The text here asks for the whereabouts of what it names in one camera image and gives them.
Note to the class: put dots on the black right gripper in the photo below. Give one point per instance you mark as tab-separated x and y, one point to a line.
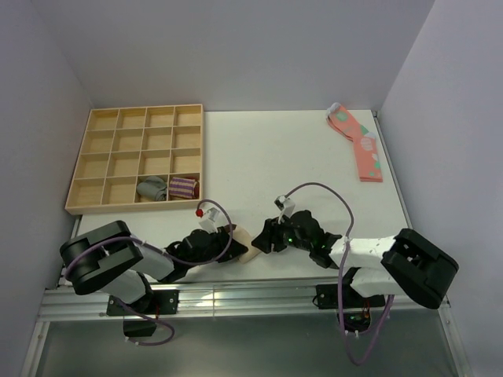
276	232

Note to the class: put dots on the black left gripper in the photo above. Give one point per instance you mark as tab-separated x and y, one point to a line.
233	251

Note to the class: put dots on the cream and brown sock pair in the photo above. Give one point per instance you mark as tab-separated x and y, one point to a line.
243	237

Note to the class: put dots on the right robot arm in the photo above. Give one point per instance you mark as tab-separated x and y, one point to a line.
404	264

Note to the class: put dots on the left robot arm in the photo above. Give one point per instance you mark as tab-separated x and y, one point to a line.
112	260

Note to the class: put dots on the purple striped rolled sock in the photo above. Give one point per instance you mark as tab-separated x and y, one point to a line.
183	188

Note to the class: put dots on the grey rolled sock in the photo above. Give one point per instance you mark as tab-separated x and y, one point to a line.
152	188

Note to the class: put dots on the wooden compartment tray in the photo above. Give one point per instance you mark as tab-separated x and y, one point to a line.
123	146

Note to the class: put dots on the pink patterned sock pair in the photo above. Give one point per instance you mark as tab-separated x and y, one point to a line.
363	142

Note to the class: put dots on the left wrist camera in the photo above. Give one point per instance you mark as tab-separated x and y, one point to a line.
208	218

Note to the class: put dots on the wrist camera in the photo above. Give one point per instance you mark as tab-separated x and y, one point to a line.
286	207
208	218

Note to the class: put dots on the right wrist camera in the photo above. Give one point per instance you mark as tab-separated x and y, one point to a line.
286	207

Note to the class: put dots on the aluminium front rail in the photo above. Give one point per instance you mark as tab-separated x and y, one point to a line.
233	299

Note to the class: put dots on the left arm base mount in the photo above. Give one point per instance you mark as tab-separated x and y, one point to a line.
142	319

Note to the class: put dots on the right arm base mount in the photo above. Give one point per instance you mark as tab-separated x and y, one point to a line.
356	309

